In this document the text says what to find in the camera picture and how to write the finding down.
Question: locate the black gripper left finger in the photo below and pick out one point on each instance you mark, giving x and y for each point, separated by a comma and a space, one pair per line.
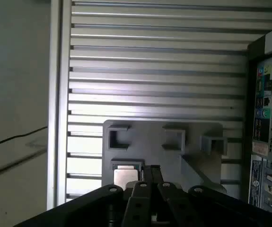
138, 208

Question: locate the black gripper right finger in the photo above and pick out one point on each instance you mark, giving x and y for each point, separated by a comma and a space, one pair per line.
180, 208

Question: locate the silver CPU plate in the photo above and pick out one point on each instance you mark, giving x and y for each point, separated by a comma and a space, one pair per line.
125, 176

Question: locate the grey plastic parts rack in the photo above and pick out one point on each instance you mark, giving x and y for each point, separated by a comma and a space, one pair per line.
147, 138

